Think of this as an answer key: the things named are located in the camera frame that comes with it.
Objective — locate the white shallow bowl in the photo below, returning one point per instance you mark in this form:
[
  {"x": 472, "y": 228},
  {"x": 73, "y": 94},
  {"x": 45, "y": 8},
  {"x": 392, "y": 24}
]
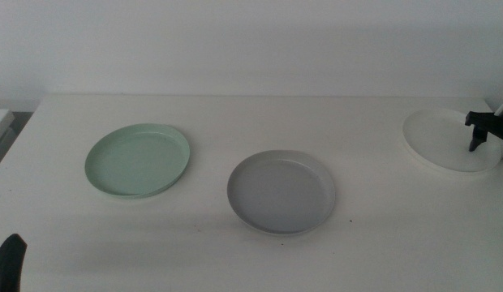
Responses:
[{"x": 442, "y": 138}]

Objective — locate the pale green shallow bowl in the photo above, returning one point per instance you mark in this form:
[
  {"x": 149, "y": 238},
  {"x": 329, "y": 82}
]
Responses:
[{"x": 136, "y": 162}]

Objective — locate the grey shallow bowl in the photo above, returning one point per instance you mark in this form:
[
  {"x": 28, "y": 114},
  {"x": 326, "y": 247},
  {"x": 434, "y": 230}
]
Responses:
[{"x": 280, "y": 194}]

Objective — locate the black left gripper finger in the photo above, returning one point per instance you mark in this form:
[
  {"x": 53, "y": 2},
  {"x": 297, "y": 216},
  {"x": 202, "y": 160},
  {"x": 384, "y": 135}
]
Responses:
[{"x": 7, "y": 267}]

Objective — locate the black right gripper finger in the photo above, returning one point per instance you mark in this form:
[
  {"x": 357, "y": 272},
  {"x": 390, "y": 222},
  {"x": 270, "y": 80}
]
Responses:
[{"x": 477, "y": 140}]

